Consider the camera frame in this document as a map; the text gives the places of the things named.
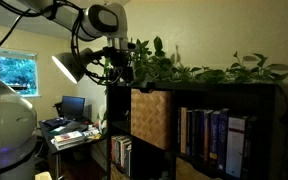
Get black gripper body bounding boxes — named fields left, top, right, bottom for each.
left=104, top=47, right=135, bottom=84

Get woven bamboo basket drawer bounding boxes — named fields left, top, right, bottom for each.
left=130, top=88, right=174, bottom=152

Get green pothos plant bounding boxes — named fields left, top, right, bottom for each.
left=102, top=35, right=288, bottom=85

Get grey desk lamp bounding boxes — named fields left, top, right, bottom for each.
left=51, top=47, right=96, bottom=85

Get white orchid flowers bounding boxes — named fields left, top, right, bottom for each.
left=96, top=104, right=108, bottom=135

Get computer monitor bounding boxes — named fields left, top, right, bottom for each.
left=61, top=95, right=86, bottom=122

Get red spine book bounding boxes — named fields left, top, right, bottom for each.
left=110, top=135, right=117, bottom=162

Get stack of books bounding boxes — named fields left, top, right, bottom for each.
left=52, top=130, right=87, bottom=151

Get tan spine book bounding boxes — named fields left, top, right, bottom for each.
left=179, top=107, right=188, bottom=155

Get grey spine book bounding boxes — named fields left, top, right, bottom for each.
left=123, top=141, right=133, bottom=178

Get dark desk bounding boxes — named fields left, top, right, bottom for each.
left=38, top=118, right=107, bottom=180

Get dark spine books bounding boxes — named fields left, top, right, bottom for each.
left=186, top=109, right=206, bottom=159

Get black cube bookshelf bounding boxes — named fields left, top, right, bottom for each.
left=105, top=80, right=285, bottom=180

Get woven bamboo basket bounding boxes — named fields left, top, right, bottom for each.
left=109, top=163, right=130, bottom=180
left=175, top=157, right=222, bottom=180

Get orange spine book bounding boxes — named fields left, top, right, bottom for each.
left=203, top=109, right=215, bottom=163

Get blue book with yellow label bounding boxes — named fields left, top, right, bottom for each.
left=209, top=110, right=221, bottom=162

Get tall blue book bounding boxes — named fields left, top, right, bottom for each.
left=217, top=108, right=230, bottom=173

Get cream box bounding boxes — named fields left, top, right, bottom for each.
left=34, top=170, right=53, bottom=180

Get white spine book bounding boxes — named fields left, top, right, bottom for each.
left=225, top=115, right=248, bottom=179

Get black spine book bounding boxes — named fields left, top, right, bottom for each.
left=242, top=115, right=259, bottom=180

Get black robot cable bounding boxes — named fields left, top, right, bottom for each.
left=69, top=9, right=127, bottom=86

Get window with white frame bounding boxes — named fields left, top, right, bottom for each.
left=0, top=49, right=40, bottom=99

